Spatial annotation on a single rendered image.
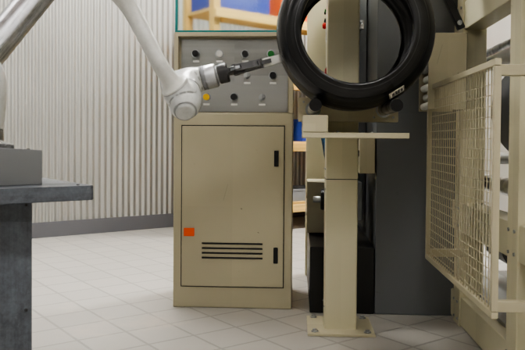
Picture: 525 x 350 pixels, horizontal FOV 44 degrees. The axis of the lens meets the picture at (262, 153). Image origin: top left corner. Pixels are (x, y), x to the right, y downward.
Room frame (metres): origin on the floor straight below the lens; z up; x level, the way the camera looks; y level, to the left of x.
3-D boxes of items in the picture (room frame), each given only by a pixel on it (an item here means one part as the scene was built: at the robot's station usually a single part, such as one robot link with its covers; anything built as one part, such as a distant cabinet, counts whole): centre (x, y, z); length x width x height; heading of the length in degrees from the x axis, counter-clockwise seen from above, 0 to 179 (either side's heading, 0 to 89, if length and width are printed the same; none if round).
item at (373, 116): (2.60, -0.34, 0.90); 0.40 x 0.03 x 0.10; 87
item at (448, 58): (2.63, -0.72, 1.05); 0.20 x 0.15 x 0.30; 177
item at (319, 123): (2.43, -0.19, 0.83); 0.36 x 0.09 x 0.06; 177
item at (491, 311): (2.18, -0.65, 0.65); 0.90 x 0.02 x 0.70; 177
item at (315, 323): (2.68, -0.33, 0.01); 0.27 x 0.27 x 0.02; 87
